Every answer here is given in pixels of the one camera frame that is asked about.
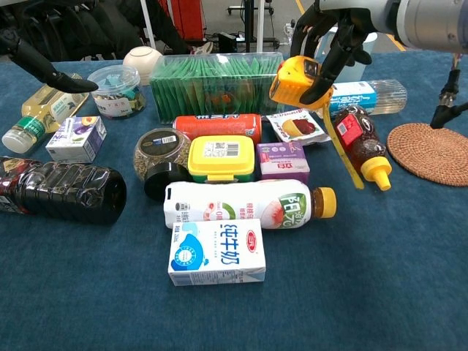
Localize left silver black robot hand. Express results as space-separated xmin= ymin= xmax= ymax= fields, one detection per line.
xmin=0 ymin=32 xmax=99 ymax=94

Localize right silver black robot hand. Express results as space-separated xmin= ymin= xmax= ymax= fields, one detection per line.
xmin=290 ymin=0 xmax=394 ymax=105

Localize yellow tape measure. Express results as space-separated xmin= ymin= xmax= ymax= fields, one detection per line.
xmin=269 ymin=55 xmax=366 ymax=190

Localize pale yellow liquid bottle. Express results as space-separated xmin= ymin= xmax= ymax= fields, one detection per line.
xmin=1 ymin=72 xmax=90 ymax=154

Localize clear round tub of clips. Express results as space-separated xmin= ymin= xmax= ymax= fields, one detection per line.
xmin=86 ymin=64 xmax=147 ymax=120

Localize purple white juice carton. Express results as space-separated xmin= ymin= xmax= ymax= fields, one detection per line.
xmin=45 ymin=116 xmax=107 ymax=164

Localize light blue pitcher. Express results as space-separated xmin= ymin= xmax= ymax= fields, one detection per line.
xmin=314 ymin=26 xmax=378 ymax=84

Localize seated person dark clothes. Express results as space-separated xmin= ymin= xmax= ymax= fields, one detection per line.
xmin=0 ymin=0 xmax=215 ymax=62

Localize beige bowl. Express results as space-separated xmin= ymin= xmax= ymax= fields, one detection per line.
xmin=122 ymin=46 xmax=164 ymax=77

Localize clear bottle blue label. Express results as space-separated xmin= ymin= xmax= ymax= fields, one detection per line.
xmin=316 ymin=79 xmax=408 ymax=120

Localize black tripod stand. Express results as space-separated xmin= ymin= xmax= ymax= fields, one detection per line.
xmin=237 ymin=0 xmax=281 ymax=53

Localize dark drink bottle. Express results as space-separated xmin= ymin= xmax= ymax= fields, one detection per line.
xmin=0 ymin=156 xmax=128 ymax=225

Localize seed jar black lid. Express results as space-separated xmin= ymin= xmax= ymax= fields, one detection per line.
xmin=133 ymin=127 xmax=193 ymax=202

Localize black foot pedal box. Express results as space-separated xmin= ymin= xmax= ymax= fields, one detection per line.
xmin=204 ymin=31 xmax=246 ymax=53

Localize white snack packet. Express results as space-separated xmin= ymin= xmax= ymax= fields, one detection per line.
xmin=265 ymin=109 xmax=332 ymax=146

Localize red cabinet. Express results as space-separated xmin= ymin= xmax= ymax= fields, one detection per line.
xmin=160 ymin=0 xmax=205 ymax=41

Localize honey bottle yellow nozzle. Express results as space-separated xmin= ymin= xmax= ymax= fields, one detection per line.
xmin=333 ymin=105 xmax=393 ymax=192

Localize white sneaker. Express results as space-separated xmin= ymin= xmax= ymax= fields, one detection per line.
xmin=189 ymin=42 xmax=215 ymax=56

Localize clear box of green packets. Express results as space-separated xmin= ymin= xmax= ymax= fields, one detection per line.
xmin=148 ymin=52 xmax=288 ymax=124

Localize red soda can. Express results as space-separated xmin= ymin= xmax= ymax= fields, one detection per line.
xmin=172 ymin=113 xmax=263 ymax=144

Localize round woven rattan coaster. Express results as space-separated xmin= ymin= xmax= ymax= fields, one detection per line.
xmin=386 ymin=123 xmax=468 ymax=187

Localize small purple white carton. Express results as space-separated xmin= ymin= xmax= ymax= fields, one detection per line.
xmin=255 ymin=141 xmax=311 ymax=184

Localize yellow lidded plastic box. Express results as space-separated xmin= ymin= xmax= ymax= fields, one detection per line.
xmin=187 ymin=135 xmax=256 ymax=184

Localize white drink bottle yellow cap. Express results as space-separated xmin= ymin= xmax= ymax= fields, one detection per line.
xmin=163 ymin=178 xmax=337 ymax=230

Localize white blue milk carton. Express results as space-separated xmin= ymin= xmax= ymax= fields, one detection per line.
xmin=167 ymin=217 xmax=267 ymax=287

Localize blue felt table cover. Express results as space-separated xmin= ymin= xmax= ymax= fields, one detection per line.
xmin=0 ymin=50 xmax=468 ymax=351

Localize white frame post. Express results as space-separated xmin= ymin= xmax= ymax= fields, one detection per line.
xmin=255 ymin=0 xmax=266 ymax=54
xmin=140 ymin=0 xmax=157 ymax=39

